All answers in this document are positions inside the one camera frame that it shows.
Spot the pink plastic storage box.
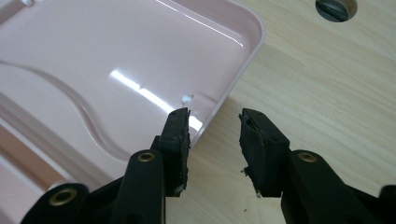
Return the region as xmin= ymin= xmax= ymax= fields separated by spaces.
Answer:
xmin=0 ymin=0 xmax=267 ymax=224

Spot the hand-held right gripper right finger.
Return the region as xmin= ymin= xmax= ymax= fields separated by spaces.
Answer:
xmin=238 ymin=107 xmax=291 ymax=199

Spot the round desk cable hole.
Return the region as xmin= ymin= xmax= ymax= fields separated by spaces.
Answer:
xmin=315 ymin=0 xmax=359 ymax=23

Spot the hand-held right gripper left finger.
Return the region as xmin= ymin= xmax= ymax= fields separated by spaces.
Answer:
xmin=158 ymin=106 xmax=191 ymax=198

